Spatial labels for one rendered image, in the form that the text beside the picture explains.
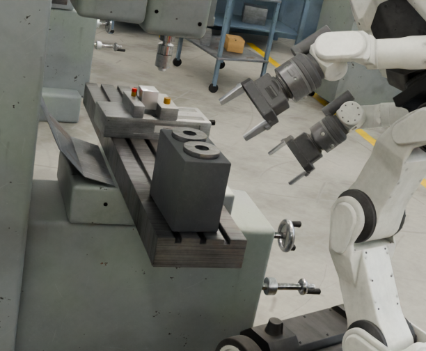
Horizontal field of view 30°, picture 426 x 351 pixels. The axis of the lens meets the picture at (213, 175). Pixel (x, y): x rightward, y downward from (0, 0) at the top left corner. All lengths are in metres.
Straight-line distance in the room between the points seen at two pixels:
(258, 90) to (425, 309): 2.42
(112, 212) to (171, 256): 0.47
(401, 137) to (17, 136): 0.99
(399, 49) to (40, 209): 1.19
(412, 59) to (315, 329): 0.95
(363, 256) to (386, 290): 0.12
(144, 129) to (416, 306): 1.96
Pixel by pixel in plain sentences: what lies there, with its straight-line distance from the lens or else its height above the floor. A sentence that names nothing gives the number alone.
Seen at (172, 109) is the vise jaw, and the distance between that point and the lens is 2.50.
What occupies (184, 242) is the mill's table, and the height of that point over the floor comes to 0.94.
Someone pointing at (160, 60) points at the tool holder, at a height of 1.22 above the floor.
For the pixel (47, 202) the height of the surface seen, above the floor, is 0.75.
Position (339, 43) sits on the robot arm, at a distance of 1.74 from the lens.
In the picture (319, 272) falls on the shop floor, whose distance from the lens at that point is 4.03.
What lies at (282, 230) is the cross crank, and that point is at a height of 0.65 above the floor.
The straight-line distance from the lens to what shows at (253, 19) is 8.87.
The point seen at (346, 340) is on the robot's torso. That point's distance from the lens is 2.17.
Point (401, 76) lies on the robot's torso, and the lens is 1.97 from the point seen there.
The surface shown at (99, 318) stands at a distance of 2.54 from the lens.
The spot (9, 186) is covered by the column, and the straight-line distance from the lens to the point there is 2.21.
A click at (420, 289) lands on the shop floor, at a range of 4.17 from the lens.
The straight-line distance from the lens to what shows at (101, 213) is 2.34.
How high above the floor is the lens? 1.79
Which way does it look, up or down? 21 degrees down
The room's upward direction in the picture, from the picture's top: 11 degrees clockwise
